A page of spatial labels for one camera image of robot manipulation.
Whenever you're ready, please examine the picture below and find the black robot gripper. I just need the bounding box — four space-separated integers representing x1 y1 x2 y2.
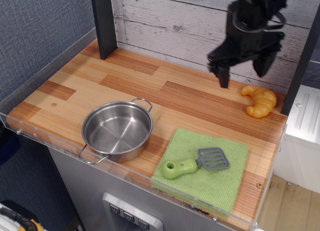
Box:
207 0 285 89

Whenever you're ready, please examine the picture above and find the orange plastic croissant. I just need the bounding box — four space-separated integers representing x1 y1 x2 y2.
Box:
240 85 277 118

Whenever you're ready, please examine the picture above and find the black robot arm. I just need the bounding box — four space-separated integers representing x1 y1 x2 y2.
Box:
207 0 287 88

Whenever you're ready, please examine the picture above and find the stainless steel pot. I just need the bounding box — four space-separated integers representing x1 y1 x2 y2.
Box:
79 98 153 165

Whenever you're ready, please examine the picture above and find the green grey toy spatula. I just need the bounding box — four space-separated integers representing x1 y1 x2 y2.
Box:
160 147 230 180

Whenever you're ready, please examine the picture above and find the white aluminium side unit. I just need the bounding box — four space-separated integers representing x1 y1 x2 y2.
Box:
273 85 320 193

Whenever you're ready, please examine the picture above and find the green woven cloth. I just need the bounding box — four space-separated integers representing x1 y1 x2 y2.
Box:
151 128 249 215

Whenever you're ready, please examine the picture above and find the silver dispenser button panel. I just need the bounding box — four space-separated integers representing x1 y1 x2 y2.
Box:
102 192 164 231

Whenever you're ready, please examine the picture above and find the yellow black object bottom left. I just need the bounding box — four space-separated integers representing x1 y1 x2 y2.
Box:
0 200 45 231

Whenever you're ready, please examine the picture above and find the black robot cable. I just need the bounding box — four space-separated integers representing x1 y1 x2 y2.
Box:
266 12 287 32

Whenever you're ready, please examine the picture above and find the dark right vertical post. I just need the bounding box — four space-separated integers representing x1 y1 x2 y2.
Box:
281 9 320 115

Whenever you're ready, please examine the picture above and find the dark vertical post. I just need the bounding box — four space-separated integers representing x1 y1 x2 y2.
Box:
281 9 320 115
91 0 118 60

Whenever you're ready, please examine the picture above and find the clear acrylic guard rail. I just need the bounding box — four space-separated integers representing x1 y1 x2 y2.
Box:
0 30 287 231

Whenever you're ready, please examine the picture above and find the dark left vertical post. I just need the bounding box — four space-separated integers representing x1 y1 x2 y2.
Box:
91 0 118 60

